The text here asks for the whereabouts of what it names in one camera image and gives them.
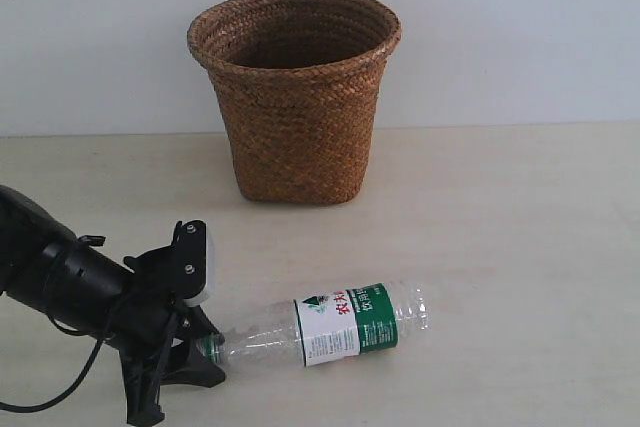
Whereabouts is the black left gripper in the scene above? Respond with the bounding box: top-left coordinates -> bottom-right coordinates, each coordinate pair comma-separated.
108,254 -> 227,425

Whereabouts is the clear plastic water bottle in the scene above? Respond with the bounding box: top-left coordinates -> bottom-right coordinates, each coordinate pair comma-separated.
196,280 -> 429,373

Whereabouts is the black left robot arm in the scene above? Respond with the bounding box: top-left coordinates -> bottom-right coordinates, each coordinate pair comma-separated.
1,186 -> 226,426

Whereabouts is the brown woven wicker basket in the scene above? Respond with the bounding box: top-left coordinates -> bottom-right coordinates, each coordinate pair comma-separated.
187,0 -> 402,205

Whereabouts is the black and white wrist camera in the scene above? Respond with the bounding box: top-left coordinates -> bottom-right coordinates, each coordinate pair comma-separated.
168,220 -> 215,308

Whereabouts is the black cable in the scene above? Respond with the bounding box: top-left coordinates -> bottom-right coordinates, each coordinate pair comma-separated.
0,336 -> 109,414

